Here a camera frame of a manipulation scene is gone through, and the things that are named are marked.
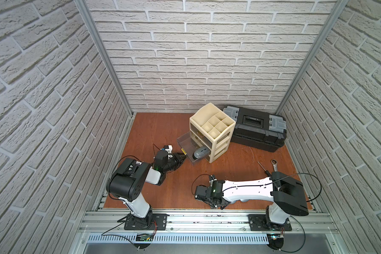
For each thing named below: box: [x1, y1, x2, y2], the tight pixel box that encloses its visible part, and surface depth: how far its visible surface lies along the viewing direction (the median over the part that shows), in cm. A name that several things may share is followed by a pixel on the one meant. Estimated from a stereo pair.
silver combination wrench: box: [270, 158, 278, 172], surface depth 96 cm
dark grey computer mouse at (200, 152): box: [192, 146, 211, 160], surface depth 87 cm
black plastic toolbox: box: [222, 105, 287, 153], surface depth 94 cm
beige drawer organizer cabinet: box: [189, 102, 237, 164], surface depth 83 cm
